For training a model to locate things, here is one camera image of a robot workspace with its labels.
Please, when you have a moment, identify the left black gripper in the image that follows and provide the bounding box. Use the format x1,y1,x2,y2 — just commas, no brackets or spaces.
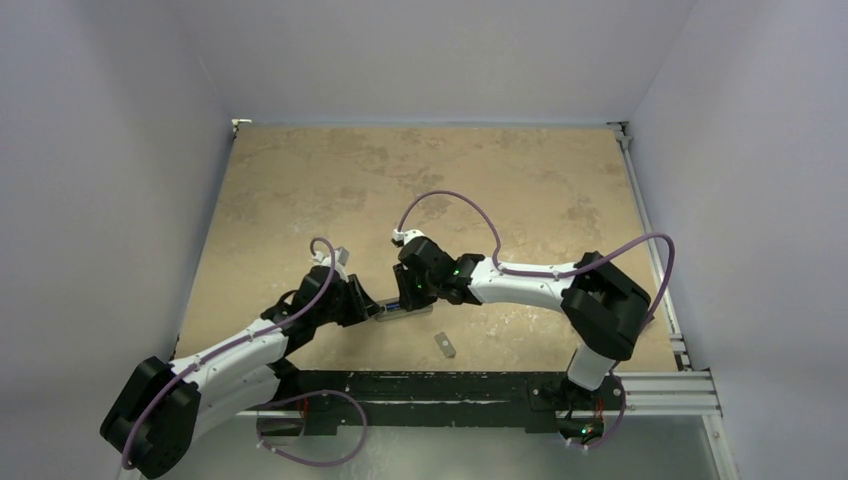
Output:
313,273,381,326

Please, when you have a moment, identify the white remote control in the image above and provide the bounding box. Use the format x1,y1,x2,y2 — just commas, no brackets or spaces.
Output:
373,298,434,322

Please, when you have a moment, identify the grey battery cover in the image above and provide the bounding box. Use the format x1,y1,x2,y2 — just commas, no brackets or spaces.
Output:
434,332,457,359

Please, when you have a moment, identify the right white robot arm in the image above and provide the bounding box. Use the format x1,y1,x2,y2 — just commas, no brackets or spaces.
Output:
391,230,651,407

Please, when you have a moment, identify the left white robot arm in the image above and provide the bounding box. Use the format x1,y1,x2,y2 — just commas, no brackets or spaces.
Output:
99,266,384,479

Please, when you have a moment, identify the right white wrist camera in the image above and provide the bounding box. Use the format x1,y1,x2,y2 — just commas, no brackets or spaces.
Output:
390,229,425,248

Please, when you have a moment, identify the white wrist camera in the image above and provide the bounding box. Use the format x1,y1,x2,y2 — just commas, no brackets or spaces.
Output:
390,229,425,248
326,247,350,281

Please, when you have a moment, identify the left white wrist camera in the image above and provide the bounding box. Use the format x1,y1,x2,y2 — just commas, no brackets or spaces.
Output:
326,247,350,281

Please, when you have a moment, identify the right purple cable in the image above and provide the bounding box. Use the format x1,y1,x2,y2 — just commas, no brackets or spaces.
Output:
394,190,677,333

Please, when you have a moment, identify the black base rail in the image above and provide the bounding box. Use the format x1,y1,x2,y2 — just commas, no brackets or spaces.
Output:
266,370,625,440

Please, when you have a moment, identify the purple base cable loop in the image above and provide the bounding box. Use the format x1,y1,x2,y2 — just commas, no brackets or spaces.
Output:
255,390,370,469

